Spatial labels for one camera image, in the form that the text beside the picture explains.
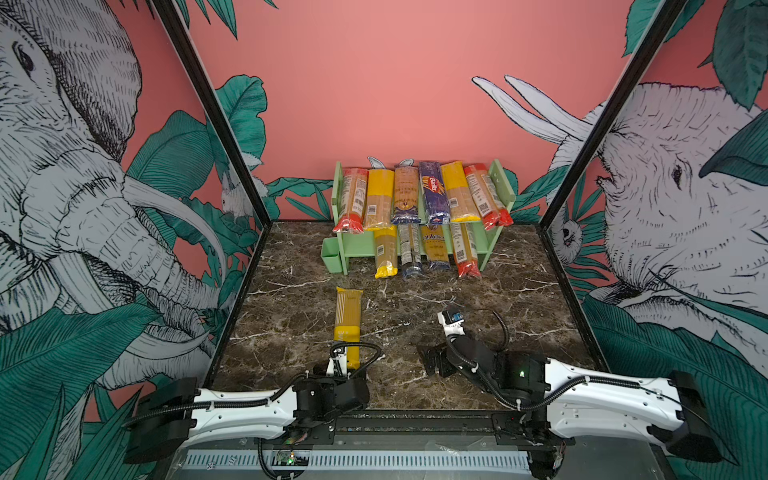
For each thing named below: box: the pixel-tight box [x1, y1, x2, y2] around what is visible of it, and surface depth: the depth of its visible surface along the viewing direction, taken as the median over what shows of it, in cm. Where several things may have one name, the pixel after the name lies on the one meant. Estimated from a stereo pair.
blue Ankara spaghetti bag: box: [422, 212, 450, 270], surface depth 95 cm
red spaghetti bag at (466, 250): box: [451, 222, 482, 279], surface depth 94 cm
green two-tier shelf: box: [331, 158, 516, 276], surface depth 87 cm
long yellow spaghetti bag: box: [374, 225, 399, 279], surface depth 92 cm
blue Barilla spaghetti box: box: [419, 161, 451, 225], surface depth 87 cm
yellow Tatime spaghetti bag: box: [334, 286, 364, 370], surface depth 94 cm
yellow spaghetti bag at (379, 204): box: [364, 169, 395, 229], surface depth 86 cm
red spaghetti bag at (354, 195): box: [332, 167, 369, 234], surface depth 85 cm
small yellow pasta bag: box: [392, 167, 421, 224], surface depth 89 cm
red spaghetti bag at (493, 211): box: [464, 163, 514, 231], surface depth 87 cm
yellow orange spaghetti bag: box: [440, 160, 481, 223], surface depth 89 cm
